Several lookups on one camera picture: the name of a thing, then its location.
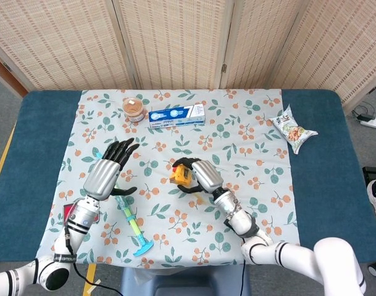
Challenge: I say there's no pale green snack bag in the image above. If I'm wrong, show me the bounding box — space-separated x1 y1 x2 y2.
269 104 319 155

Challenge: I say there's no blue white toothpaste box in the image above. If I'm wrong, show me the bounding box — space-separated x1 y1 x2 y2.
148 104 206 130

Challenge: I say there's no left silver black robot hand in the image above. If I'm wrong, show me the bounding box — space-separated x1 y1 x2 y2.
83 138 141 200

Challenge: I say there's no yellow tape measure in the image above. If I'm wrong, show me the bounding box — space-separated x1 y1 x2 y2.
170 164 206 205

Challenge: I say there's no white power strip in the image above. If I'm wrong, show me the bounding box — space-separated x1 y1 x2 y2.
359 114 376 130

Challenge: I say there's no red flat box black rim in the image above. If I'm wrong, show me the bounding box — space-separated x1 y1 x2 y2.
61 203 101 223

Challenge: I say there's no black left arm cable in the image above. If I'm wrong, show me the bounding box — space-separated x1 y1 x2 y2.
64 228 123 294

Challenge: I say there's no clear jar with orange contents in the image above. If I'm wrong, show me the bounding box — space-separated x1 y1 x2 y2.
122 97 146 123

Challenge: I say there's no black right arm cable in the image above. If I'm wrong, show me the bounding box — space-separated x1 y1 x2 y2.
240 237 249 296

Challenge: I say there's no teal table cover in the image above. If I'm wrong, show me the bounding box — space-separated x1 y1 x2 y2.
0 89 376 265

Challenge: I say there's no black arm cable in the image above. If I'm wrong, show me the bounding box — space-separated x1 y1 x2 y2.
64 228 123 294
240 237 249 296

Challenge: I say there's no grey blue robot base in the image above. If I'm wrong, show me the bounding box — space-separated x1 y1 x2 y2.
119 266 250 296

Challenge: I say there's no blue green toy water pump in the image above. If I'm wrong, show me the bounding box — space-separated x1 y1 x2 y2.
93 150 154 257

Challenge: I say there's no brown wooden board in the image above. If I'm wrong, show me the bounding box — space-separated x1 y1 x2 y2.
0 51 28 98

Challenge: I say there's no black chair base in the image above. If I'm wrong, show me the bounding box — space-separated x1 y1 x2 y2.
362 166 376 186

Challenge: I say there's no floral leaf and fruit tablecloth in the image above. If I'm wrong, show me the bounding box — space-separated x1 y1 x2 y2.
39 88 301 268

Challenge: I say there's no woven bamboo folding screen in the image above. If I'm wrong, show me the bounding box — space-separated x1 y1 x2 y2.
0 0 376 112

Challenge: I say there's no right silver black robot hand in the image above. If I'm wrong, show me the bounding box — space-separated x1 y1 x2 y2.
172 157 224 197

